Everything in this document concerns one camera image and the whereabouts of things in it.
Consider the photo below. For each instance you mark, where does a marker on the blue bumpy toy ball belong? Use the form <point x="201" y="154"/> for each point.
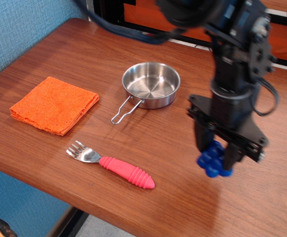
<point x="211" y="160"/>

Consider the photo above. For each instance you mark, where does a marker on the small steel pan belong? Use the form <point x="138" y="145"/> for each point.
<point x="148" y="85"/>

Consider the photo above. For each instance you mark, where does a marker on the orange folded cloth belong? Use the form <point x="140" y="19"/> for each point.
<point x="54" y="106"/>

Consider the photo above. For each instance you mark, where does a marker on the black table leg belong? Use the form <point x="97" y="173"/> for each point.
<point x="69" y="224"/>

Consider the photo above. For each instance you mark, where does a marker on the orange panel black frame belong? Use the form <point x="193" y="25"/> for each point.
<point x="146" y="15"/>

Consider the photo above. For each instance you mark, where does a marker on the fork with pink handle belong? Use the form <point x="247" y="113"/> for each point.
<point x="129" y="172"/>

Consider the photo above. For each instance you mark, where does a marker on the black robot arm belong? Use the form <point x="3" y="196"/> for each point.
<point x="239" y="30"/>

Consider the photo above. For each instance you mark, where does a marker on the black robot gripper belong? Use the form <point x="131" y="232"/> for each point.
<point x="228" y="115"/>

